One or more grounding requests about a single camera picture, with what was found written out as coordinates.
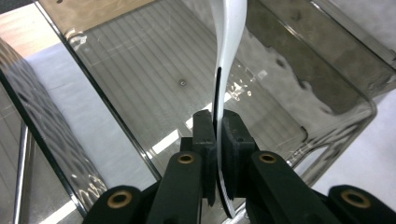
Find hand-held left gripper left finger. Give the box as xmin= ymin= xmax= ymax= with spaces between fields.
xmin=180 ymin=109 xmax=218 ymax=207

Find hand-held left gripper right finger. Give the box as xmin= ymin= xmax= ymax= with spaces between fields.
xmin=220 ymin=108 xmax=260 ymax=201

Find smoky transparent plastic bin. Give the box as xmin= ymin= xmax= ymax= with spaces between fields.
xmin=34 ymin=0 xmax=378 ymax=224
xmin=0 ymin=36 xmax=108 ymax=224
xmin=311 ymin=0 xmax=396 ymax=70

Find white spoon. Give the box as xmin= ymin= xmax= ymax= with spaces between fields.
xmin=210 ymin=0 xmax=248 ymax=219

